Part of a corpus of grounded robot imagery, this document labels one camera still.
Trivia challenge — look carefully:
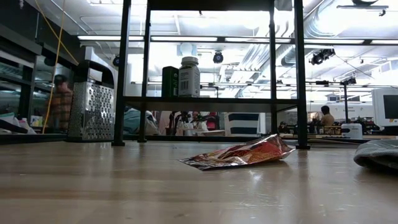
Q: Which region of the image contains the white-lidded spice bottle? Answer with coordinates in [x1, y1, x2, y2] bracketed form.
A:
[177, 56, 201, 98]

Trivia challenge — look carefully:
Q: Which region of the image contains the green black pepper tin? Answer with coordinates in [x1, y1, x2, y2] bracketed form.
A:
[161, 65, 180, 98]

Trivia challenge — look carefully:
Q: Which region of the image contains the black metal wood-board shelf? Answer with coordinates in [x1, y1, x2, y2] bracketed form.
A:
[111, 0, 312, 151]

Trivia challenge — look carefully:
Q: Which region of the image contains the person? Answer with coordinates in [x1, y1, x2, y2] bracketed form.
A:
[188, 111, 208, 132]
[319, 105, 336, 126]
[45, 73, 75, 132]

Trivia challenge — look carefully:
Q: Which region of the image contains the navy white striped box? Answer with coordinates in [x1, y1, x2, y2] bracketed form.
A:
[224, 112, 261, 138]

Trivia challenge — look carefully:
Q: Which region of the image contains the crumpled white cloth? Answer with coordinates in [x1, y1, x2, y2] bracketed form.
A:
[123, 106, 161, 136]

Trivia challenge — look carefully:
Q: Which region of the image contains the steel box grater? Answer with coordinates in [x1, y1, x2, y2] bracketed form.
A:
[66, 60, 116, 142]

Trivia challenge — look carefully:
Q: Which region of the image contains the black pole stand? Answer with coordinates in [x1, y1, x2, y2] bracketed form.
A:
[340, 77, 358, 124]

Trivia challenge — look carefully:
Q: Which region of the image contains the white box device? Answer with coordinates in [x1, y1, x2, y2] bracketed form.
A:
[341, 123, 364, 139]

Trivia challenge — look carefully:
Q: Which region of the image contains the grey checked cloth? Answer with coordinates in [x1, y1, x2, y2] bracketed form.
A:
[353, 139, 398, 170]

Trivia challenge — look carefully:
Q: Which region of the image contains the white-framed monitor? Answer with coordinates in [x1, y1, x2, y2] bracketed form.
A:
[371, 88, 398, 129]

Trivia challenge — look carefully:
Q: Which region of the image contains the yellow cable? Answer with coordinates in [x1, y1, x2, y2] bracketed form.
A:
[34, 0, 80, 135]

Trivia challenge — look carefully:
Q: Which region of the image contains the black rig frame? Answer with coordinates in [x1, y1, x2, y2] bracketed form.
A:
[0, 133, 205, 146]

